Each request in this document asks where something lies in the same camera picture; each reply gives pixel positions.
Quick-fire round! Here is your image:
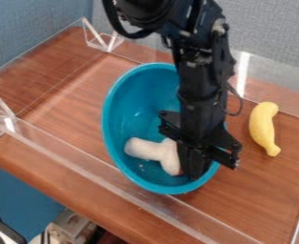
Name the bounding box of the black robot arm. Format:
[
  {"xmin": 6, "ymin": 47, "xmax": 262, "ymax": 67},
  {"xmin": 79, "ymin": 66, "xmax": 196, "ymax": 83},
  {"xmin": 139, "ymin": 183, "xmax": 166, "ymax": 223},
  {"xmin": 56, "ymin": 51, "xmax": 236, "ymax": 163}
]
[{"xmin": 102, "ymin": 0, "xmax": 242, "ymax": 179}]

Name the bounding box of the white and brown toy mushroom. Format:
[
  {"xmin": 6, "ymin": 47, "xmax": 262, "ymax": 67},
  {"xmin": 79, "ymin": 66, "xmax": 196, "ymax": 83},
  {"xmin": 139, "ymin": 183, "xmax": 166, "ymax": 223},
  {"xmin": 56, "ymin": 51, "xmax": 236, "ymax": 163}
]
[{"xmin": 124, "ymin": 137, "xmax": 183, "ymax": 176}]

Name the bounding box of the white object under table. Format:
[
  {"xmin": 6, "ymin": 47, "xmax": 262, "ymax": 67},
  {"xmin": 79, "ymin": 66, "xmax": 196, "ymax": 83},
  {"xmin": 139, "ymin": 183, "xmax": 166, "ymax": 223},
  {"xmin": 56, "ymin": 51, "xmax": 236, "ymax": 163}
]
[{"xmin": 28, "ymin": 209, "xmax": 98, "ymax": 244}]

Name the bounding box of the clear acrylic barrier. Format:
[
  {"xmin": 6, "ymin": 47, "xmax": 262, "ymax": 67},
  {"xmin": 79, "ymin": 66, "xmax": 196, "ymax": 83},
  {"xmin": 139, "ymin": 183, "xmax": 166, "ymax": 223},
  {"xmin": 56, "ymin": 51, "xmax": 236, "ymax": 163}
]
[{"xmin": 0, "ymin": 20, "xmax": 299, "ymax": 244}]

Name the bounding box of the blue plastic bowl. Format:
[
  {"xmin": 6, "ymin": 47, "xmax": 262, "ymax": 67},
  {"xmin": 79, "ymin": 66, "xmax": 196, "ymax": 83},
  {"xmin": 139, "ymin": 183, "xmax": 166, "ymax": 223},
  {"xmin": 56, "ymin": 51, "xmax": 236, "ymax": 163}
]
[{"xmin": 102, "ymin": 62, "xmax": 220, "ymax": 194}]

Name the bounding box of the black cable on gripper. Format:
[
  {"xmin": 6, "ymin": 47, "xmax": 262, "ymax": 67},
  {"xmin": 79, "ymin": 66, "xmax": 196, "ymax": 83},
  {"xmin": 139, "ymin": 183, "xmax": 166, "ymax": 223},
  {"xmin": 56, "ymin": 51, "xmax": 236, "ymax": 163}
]
[{"xmin": 219, "ymin": 82, "xmax": 246, "ymax": 117}]

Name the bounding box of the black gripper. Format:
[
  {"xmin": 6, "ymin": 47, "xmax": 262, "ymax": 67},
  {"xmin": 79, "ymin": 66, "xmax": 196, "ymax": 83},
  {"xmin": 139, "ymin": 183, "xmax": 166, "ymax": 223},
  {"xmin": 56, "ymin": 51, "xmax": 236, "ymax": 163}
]
[{"xmin": 159, "ymin": 94, "xmax": 243, "ymax": 180}]

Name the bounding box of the yellow toy banana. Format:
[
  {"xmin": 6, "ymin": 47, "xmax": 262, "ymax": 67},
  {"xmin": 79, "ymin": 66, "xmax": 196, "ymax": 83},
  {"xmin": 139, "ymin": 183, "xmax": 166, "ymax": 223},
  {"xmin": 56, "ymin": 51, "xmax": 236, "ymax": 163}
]
[{"xmin": 250, "ymin": 102, "xmax": 282, "ymax": 156}]

